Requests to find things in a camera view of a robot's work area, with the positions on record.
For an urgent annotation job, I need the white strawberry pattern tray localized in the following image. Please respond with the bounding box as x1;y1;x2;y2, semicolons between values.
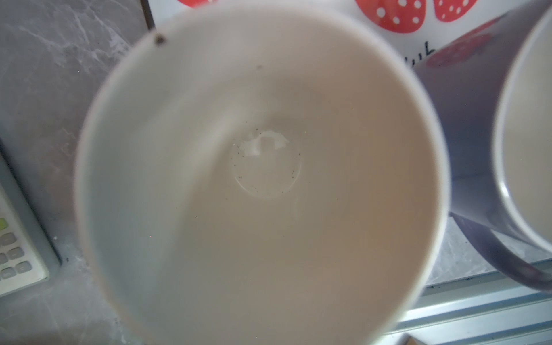
142;1;524;66

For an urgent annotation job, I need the white calculator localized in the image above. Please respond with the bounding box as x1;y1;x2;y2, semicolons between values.
1;190;49;297

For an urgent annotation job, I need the white mug blue handle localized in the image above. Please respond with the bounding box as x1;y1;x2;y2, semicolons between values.
74;1;451;344

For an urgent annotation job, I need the white mug purple handle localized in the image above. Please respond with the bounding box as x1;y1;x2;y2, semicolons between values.
414;1;551;293

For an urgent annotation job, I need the aluminium front rail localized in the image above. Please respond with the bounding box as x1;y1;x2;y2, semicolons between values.
377;273;551;344

